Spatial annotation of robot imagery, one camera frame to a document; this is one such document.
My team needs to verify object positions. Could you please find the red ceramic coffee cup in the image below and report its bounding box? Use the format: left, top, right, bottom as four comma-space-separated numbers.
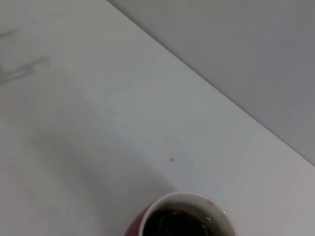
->
123, 191, 238, 236

